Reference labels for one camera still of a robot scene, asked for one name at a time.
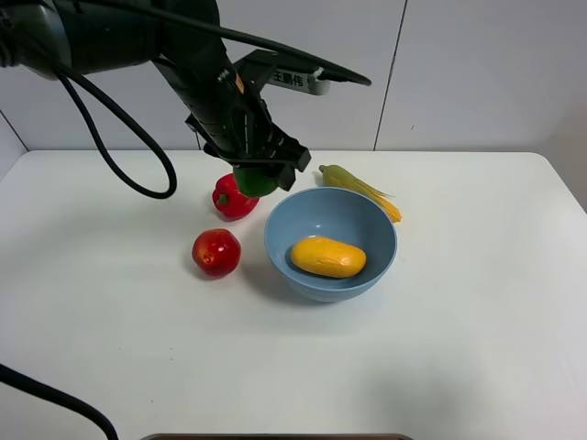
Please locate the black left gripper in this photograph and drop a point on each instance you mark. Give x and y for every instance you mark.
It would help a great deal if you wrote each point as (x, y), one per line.
(228, 112)

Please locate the green lime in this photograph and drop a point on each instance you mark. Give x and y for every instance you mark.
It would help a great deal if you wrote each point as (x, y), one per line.
(253, 183)

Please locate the yellow mango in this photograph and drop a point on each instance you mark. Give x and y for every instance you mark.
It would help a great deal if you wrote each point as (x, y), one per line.
(327, 257)

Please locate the red apple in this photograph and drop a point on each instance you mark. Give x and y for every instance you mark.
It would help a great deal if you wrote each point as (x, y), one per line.
(216, 252)

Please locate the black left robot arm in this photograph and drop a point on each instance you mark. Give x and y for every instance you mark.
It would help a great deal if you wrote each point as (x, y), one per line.
(72, 39)

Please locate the blue plastic bowl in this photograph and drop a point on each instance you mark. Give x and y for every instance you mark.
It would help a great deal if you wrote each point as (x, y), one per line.
(338, 214)

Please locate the corn cob with husk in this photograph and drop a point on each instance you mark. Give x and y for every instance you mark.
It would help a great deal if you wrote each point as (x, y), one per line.
(336, 176)

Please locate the red bell pepper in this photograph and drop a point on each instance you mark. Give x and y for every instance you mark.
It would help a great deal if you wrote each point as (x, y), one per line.
(229, 201)

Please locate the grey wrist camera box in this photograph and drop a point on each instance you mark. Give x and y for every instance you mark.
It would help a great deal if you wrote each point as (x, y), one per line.
(262, 67)

